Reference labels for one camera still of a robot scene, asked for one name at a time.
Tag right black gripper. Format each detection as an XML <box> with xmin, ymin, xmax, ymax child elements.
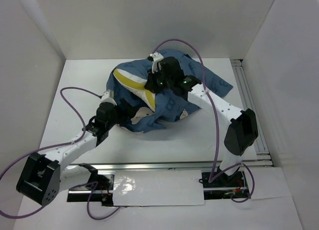
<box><xmin>145</xmin><ymin>66</ymin><xmax>173</xmax><ymax>94</ymax></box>

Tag blue cartoon print pillowcase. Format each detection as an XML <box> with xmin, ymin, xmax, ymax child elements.
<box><xmin>106</xmin><ymin>49</ymin><xmax>233</xmax><ymax>133</ymax></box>

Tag white pillow yellow edge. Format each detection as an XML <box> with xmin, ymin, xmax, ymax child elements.
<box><xmin>113</xmin><ymin>68</ymin><xmax>156</xmax><ymax>112</ymax></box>

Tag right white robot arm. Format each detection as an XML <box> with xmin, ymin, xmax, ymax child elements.
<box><xmin>145</xmin><ymin>53</ymin><xmax>259</xmax><ymax>186</ymax></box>

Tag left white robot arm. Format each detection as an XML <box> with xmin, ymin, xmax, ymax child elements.
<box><xmin>16</xmin><ymin>99</ymin><xmax>138</xmax><ymax>206</ymax></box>

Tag white cover plate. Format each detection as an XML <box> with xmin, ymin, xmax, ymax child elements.
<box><xmin>113</xmin><ymin>170</ymin><xmax>205</xmax><ymax>207</ymax></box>

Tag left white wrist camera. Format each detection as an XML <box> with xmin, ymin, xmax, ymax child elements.
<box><xmin>100</xmin><ymin>90</ymin><xmax>117</xmax><ymax>106</ymax></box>

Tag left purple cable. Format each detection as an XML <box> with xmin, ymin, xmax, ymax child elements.
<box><xmin>0</xmin><ymin>87</ymin><xmax>125</xmax><ymax>220</ymax></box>

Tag purple cable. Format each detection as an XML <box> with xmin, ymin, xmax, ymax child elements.
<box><xmin>0</xmin><ymin>87</ymin><xmax>125</xmax><ymax>220</ymax></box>
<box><xmin>152</xmin><ymin>38</ymin><xmax>255</xmax><ymax>203</ymax></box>

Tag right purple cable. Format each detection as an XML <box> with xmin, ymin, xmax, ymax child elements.
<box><xmin>152</xmin><ymin>38</ymin><xmax>255</xmax><ymax>203</ymax></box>

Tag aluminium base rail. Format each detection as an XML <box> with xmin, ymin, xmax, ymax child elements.
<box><xmin>67</xmin><ymin>161</ymin><xmax>251</xmax><ymax>206</ymax></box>

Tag aluminium side rail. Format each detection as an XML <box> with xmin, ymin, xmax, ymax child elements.
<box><xmin>230</xmin><ymin>59</ymin><xmax>272</xmax><ymax>163</ymax></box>

